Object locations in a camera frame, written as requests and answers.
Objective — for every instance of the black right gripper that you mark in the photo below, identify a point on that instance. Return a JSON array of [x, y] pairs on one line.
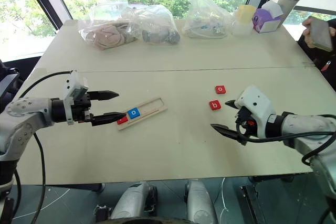
[[245, 116]]

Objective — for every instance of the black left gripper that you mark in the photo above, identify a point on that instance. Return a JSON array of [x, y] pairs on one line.
[[82, 106]]

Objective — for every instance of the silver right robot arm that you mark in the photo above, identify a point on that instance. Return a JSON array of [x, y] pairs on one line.
[[296, 125]]

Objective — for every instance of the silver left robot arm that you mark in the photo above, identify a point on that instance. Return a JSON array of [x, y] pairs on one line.
[[23, 119]]

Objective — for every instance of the red letter tile b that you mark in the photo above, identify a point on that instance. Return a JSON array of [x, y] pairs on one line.
[[215, 105]]

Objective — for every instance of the blue letter tile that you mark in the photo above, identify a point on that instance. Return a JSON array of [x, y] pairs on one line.
[[134, 113]]

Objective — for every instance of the red letter tile o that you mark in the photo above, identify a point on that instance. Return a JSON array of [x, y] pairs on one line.
[[220, 89]]

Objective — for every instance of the wooden letter tray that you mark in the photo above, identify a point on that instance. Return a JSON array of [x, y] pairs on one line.
[[152, 107]]

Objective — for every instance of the silver rounded robot housing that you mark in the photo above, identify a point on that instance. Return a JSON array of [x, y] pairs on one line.
[[200, 203], [131, 200]]

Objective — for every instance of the person's bare hand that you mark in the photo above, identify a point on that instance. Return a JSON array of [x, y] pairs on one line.
[[307, 26]]

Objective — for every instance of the clear bag with pink cloth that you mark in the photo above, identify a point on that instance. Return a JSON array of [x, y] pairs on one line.
[[107, 35]]

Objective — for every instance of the clear bag with grey roll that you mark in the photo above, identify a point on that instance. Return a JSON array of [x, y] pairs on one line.
[[160, 35]]

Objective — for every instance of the black floor stand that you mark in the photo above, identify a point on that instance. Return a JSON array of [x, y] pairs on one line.
[[252, 205]]

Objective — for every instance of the clear bag with white parts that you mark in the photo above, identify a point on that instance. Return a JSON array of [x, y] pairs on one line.
[[204, 22]]

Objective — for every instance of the translucent cup with yellow lid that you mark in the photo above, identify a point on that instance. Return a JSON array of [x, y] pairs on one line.
[[244, 16]]

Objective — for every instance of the purple and white carton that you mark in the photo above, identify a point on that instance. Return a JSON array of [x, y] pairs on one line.
[[266, 19]]

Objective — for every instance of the person's black clothing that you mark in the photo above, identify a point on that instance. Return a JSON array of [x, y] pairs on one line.
[[325, 58]]

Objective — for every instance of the steel tumbler with black lid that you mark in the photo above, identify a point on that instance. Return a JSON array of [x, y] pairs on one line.
[[287, 3]]

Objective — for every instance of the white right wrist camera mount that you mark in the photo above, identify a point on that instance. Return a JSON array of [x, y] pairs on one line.
[[254, 100]]

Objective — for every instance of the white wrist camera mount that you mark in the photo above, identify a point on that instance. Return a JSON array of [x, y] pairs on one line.
[[254, 100], [72, 85]]

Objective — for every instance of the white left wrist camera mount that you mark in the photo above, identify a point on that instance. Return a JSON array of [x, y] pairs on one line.
[[72, 85]]

